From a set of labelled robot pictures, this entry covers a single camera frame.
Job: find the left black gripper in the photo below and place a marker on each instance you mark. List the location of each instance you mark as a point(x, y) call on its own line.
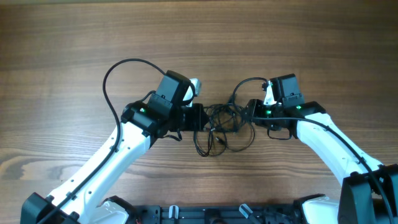
point(197, 123)

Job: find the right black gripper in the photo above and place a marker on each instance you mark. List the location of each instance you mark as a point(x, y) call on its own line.
point(254, 107)

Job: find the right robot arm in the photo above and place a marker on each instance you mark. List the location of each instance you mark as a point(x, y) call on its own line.
point(368, 187)

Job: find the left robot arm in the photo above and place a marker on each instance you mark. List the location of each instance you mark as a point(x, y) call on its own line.
point(170, 109)

